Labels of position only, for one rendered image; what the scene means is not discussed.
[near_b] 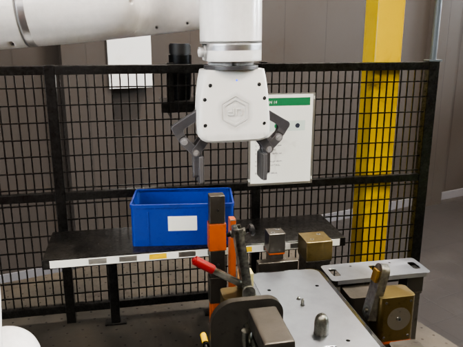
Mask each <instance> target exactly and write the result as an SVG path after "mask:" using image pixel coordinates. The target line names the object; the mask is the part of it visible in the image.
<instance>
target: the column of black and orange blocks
mask: <svg viewBox="0 0 463 347"><path fill-rule="evenodd" d="M207 247H208V249H209V262H210V263H212V264H213V265H215V266H216V268H218V269H220V270H222V271H224V272H225V251H226V250H227V236H226V223H225V195H224V193H223V192H218V193H208V221H207ZM226 287H227V281H226V280H224V279H222V278H220V277H219V276H217V275H214V274H210V273H208V298H209V321H210V317H211V315H212V313H213V311H214V309H215V308H216V307H217V306H218V305H219V304H220V289H221V288H226ZM208 325H209V323H208ZM209 347H210V338H209Z"/></svg>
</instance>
